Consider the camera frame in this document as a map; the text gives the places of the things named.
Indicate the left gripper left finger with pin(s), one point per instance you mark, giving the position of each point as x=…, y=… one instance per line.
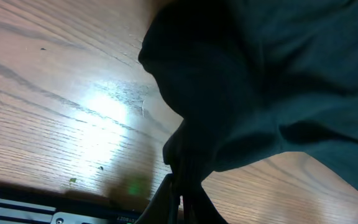
x=163, y=207

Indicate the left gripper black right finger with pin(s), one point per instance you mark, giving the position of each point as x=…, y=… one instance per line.
x=199, y=209

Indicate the black t-shirt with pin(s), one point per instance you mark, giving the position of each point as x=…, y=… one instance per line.
x=252, y=79

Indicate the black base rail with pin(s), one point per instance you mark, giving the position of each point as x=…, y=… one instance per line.
x=19, y=204

